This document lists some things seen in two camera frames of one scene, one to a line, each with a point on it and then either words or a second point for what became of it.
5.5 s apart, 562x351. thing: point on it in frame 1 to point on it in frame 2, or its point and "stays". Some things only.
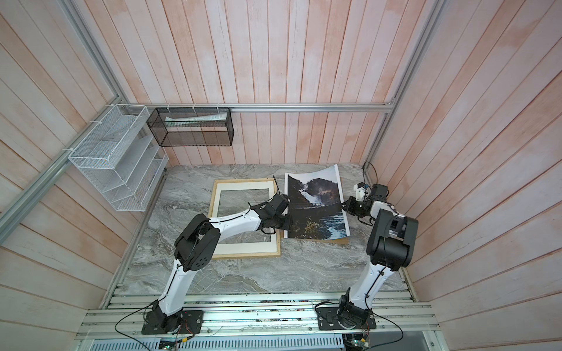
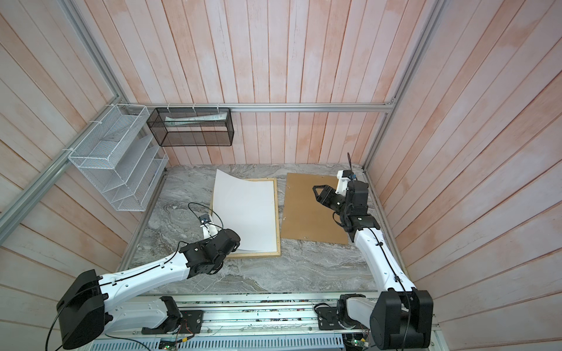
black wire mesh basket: (192, 126) stays
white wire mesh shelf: (122, 157) stays
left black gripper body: (282, 221) to (218, 264)
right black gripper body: (356, 208) to (339, 202)
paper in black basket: (176, 121) stays
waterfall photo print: (315, 204) to (246, 207)
